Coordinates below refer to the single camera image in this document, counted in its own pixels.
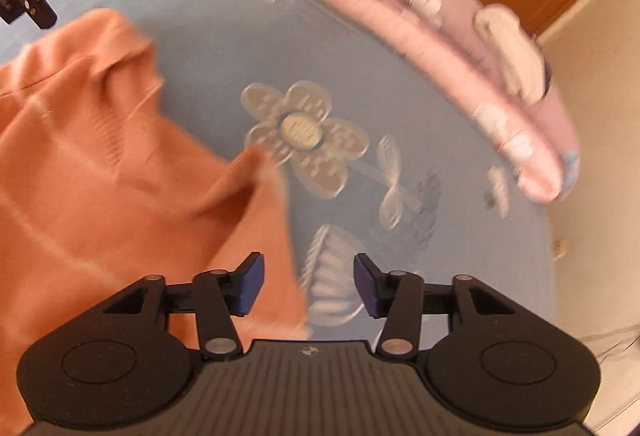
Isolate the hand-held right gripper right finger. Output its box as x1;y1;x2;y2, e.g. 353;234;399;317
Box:
353;253;516;362

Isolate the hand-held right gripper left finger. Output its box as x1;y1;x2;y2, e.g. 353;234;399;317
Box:
102;252;266;362

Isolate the orange striped sweater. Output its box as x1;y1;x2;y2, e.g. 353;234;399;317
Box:
0;8;313;436

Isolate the white cloth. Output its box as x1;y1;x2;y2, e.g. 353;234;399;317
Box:
472;4;551;106

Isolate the pink floral quilt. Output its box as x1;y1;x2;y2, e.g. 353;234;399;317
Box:
97;0;583;204

